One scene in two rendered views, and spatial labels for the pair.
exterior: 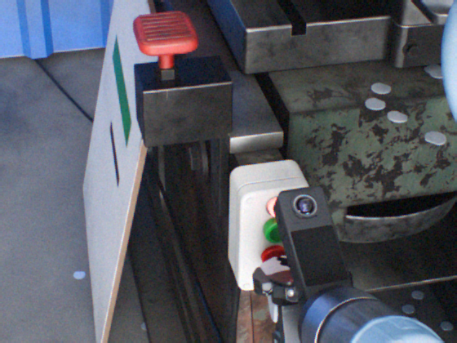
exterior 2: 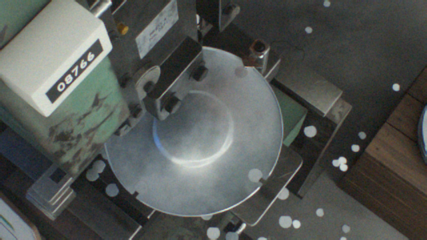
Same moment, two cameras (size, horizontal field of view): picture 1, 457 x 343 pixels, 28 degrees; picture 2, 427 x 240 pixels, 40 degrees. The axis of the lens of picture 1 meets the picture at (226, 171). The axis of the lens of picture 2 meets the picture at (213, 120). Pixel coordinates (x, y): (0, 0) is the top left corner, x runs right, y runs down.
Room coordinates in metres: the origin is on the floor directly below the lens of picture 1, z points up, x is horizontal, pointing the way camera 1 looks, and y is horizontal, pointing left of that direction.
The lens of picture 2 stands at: (0.74, -0.07, 1.68)
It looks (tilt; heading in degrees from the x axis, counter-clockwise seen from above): 70 degrees down; 323
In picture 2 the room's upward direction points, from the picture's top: 1 degrees counter-clockwise
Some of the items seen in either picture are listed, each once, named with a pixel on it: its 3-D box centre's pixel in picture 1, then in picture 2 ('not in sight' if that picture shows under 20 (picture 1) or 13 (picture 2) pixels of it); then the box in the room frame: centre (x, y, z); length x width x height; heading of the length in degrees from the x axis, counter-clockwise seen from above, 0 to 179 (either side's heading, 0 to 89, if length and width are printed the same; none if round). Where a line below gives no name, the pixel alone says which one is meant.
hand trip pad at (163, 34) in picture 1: (166, 59); not in sight; (0.83, 0.07, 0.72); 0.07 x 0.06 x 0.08; 14
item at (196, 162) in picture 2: not in sight; (193, 127); (1.01, -0.23, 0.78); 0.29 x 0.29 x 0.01
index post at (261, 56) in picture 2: not in sight; (257, 58); (1.05, -0.40, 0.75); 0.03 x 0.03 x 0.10; 14
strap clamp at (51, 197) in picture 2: not in sight; (68, 163); (1.09, -0.04, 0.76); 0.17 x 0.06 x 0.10; 104
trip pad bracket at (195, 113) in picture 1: (184, 140); not in sight; (0.83, 0.05, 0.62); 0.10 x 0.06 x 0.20; 104
